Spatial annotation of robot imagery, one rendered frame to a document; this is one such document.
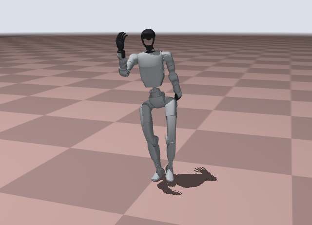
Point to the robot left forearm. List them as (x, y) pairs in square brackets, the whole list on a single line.
[(176, 87)]

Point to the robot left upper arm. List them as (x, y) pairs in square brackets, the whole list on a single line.
[(168, 58)]

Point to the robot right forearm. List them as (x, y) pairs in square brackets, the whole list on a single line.
[(122, 63)]

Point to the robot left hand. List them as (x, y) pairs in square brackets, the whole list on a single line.
[(176, 97)]

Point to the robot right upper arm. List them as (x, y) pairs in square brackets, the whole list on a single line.
[(130, 63)]

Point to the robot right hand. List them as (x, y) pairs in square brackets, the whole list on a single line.
[(120, 43)]

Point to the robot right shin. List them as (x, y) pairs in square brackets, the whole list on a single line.
[(155, 155)]

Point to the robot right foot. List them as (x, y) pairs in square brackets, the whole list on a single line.
[(158, 174)]

